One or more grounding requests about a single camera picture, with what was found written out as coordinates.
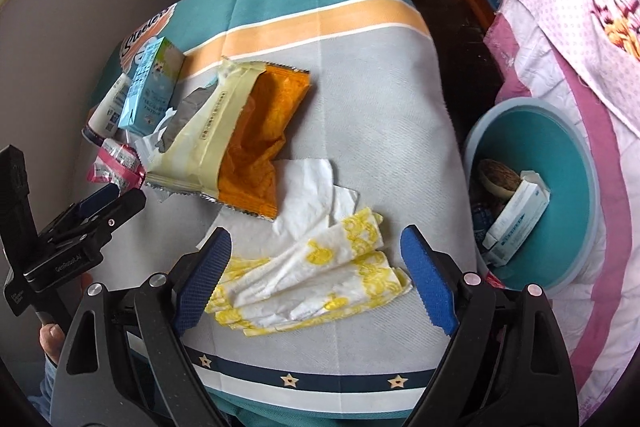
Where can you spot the person's left hand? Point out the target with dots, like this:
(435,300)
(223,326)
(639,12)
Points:
(51,339)

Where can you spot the white tube with dark cap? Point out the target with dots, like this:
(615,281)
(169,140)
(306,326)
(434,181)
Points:
(110,107)

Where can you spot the white and pink bedsheet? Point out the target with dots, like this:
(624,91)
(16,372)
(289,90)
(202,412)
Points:
(615,207)

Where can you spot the pale yellow snack wrapper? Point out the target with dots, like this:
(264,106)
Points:
(200,142)

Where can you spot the light blue milk carton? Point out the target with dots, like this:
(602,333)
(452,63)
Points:
(145,87)

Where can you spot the white and blue medicine box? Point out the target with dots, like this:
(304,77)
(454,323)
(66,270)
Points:
(520,217)

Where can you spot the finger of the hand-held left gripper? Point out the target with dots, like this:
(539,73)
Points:
(120,212)
(95,202)

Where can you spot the yellow patterned paper napkin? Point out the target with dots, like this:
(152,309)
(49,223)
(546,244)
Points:
(310,277)

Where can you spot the blue round waste bin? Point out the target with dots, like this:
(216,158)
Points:
(565,187)

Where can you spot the small white foil sachet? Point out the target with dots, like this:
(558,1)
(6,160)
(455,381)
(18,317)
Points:
(150,144)

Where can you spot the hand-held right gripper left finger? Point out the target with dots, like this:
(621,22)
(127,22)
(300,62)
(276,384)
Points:
(205,277)

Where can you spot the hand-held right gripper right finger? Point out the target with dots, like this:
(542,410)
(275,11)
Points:
(430,279)

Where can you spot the teal grey striped tablecloth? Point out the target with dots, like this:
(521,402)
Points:
(375,132)

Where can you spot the orange snack wrapper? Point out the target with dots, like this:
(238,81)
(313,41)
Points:
(260,132)

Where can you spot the person's left forearm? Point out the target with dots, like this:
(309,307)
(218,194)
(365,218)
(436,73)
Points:
(52,392)

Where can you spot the pink packet with white label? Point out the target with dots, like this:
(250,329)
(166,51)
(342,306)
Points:
(117,162)

